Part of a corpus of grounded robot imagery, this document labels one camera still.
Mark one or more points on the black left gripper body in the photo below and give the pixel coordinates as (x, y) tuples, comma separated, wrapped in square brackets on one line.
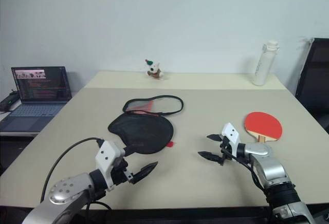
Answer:
[(119, 174)]

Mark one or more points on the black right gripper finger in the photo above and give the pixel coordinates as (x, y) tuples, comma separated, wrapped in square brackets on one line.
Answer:
[(209, 155), (214, 137)]

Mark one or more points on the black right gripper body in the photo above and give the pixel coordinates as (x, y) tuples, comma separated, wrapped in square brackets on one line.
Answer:
[(224, 152)]

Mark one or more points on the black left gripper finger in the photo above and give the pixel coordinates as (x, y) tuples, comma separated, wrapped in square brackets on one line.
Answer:
[(131, 150), (145, 171)]

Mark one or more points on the black red paddle case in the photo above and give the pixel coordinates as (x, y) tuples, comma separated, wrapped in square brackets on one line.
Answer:
[(146, 134)]

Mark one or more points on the red ping pong paddle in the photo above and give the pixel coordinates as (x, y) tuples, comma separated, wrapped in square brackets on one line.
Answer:
[(262, 123)]

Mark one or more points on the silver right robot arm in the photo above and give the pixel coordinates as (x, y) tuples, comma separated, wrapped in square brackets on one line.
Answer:
[(272, 172)]

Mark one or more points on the white plush dog toy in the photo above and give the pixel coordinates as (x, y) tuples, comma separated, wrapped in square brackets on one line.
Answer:
[(153, 70)]

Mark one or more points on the white water bottle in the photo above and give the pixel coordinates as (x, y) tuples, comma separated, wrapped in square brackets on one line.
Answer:
[(263, 64)]

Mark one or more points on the open blue laptop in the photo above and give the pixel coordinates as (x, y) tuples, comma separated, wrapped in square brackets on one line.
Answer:
[(38, 98)]

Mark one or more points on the black office chair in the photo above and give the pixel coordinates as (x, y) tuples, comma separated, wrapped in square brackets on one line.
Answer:
[(314, 80)]

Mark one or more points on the black electronic device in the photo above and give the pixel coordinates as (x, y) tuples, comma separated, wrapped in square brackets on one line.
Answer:
[(9, 100)]

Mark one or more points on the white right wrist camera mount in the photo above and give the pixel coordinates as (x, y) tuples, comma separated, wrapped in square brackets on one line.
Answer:
[(231, 132)]

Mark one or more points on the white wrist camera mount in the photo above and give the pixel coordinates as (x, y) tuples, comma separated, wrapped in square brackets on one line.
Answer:
[(231, 132), (106, 154)]

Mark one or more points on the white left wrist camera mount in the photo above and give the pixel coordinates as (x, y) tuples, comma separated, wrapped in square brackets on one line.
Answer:
[(106, 154)]

